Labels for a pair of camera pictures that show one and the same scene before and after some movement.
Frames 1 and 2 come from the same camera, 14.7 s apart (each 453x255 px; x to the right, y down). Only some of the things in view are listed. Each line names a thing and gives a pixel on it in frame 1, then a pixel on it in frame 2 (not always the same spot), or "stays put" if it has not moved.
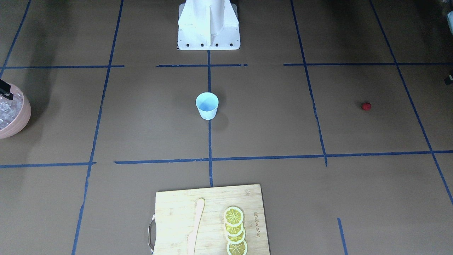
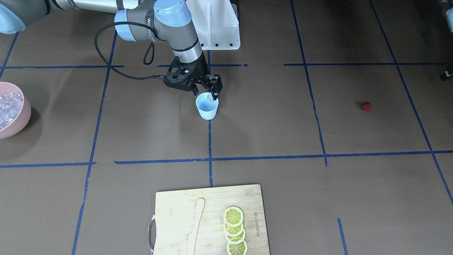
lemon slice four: [240, 249] stays put
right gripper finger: [5, 90] -> [197, 72]
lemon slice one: [233, 216] stays put
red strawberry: [366, 106] stays put
